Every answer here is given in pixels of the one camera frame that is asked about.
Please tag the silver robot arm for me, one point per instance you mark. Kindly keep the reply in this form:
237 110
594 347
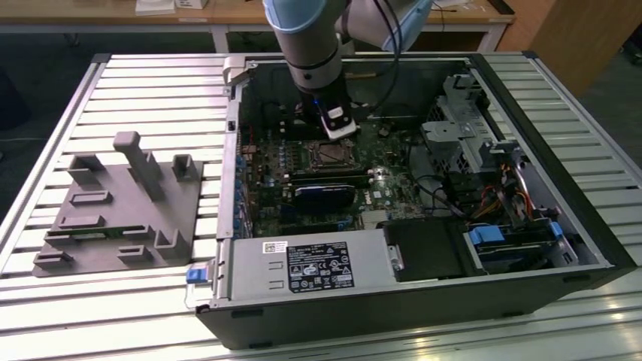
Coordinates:
311 56

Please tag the black plastic bay cover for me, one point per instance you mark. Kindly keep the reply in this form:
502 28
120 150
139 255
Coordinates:
431 248

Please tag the black RAM stick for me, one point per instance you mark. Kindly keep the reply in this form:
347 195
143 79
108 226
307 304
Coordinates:
331 173

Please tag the black graphics card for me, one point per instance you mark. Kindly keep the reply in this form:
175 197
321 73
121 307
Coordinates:
323 195

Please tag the green motherboard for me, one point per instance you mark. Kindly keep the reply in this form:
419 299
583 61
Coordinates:
396 195

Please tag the metal drive cage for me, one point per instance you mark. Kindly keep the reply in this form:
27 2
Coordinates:
451 131

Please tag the pale blue teach pendant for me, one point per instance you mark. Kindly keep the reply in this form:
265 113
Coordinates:
411 26

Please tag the small silver heatsink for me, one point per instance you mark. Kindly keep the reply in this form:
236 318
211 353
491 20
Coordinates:
375 219

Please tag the grey power supply unit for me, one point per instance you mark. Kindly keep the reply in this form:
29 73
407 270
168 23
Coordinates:
311 263

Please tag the white box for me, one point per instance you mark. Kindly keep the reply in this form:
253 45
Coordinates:
152 6

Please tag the grey parts rack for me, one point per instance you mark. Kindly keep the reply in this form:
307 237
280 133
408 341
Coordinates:
120 210

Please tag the blue disk carrier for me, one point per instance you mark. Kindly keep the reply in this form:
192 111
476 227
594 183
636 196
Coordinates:
484 235

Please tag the blue case latch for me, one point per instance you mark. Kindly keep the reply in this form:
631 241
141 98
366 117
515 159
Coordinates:
196 274

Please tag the green circuit board strip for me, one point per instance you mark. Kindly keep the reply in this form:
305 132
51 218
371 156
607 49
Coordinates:
112 232

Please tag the wooden desk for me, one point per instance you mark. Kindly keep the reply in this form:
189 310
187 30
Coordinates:
75 17

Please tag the black open PC case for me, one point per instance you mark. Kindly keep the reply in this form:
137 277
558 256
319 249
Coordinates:
351 323

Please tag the blue plastic tab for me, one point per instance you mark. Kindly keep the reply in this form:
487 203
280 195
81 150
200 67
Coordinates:
555 231

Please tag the wooden cabinet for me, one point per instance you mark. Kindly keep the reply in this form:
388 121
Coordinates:
586 37

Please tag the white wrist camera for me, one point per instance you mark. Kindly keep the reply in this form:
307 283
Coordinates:
340 126

